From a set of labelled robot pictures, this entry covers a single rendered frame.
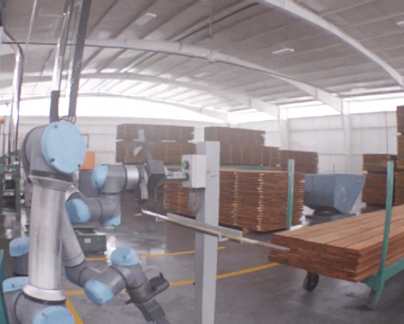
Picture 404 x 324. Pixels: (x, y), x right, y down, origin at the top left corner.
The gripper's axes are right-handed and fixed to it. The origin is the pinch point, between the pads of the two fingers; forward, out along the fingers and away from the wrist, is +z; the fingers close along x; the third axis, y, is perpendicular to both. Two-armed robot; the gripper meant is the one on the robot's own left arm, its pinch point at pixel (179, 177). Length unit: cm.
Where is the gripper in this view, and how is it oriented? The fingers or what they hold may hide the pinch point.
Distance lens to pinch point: 130.3
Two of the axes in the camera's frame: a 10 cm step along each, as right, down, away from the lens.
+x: -4.4, 5.1, 7.4
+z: 8.6, 0.0, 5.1
